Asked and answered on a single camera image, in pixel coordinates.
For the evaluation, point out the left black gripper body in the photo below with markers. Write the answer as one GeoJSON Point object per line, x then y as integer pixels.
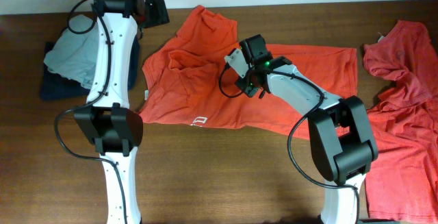
{"type": "Point", "coordinates": [155, 14]}

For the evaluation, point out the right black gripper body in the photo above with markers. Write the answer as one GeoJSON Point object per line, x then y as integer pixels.
{"type": "Point", "coordinates": [247, 84]}

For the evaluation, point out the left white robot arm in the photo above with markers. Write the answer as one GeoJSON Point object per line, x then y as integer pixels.
{"type": "Point", "coordinates": [107, 121]}

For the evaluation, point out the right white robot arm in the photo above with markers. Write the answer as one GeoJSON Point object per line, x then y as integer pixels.
{"type": "Point", "coordinates": [343, 146]}

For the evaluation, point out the folded grey t-shirt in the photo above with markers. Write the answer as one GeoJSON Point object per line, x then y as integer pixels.
{"type": "Point", "coordinates": [74, 56]}

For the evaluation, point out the folded navy garment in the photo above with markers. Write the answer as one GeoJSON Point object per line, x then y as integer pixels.
{"type": "Point", "coordinates": [54, 86]}

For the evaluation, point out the red t-shirt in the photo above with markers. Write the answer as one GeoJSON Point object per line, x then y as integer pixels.
{"type": "Point", "coordinates": [402, 183]}

